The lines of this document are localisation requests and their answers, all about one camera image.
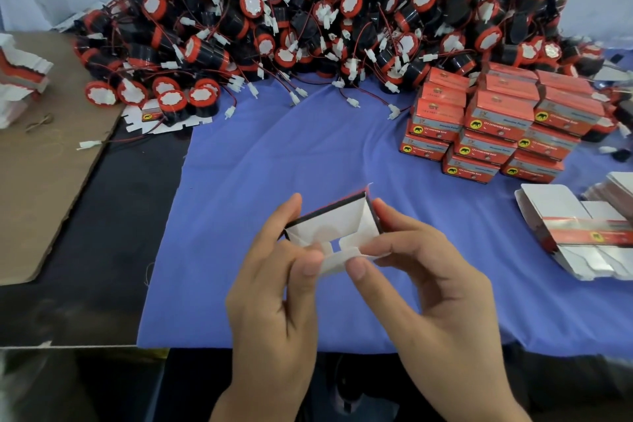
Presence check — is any rubber band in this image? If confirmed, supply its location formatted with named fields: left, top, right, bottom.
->
left=26, top=114, right=55, bottom=133

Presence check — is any orange white paper box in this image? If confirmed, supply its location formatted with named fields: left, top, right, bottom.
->
left=537, top=71, right=597, bottom=98
left=532, top=88, right=605, bottom=136
left=408, top=97, right=466, bottom=141
left=516, top=123, right=582, bottom=161
left=501, top=150, right=565, bottom=185
left=465, top=88, right=535, bottom=141
left=420, top=82, right=469, bottom=106
left=481, top=63, right=542, bottom=102
left=453, top=128, right=518, bottom=167
left=442, top=152, right=500, bottom=185
left=398, top=133, right=451, bottom=161
left=427, top=65, right=474, bottom=90
left=282, top=184, right=392, bottom=276

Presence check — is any person's left hand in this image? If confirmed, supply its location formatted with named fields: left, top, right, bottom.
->
left=222, top=192, right=326, bottom=413

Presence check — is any brown cardboard sheet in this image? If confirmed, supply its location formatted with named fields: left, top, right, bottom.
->
left=0, top=33, right=125, bottom=286

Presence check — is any blue cloth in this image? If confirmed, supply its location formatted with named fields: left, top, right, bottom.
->
left=136, top=51, right=633, bottom=359

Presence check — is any person's left forearm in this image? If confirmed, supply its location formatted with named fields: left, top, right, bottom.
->
left=210, top=392, right=318, bottom=422

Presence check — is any pile of black red buzzers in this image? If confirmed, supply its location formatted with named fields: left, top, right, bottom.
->
left=71, top=0, right=633, bottom=126

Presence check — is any person's right hand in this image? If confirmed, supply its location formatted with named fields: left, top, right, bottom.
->
left=344, top=197, right=520, bottom=413

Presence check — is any stack of paper boxes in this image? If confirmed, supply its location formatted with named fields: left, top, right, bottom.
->
left=0, top=33, right=55, bottom=129
left=514, top=171, right=633, bottom=282

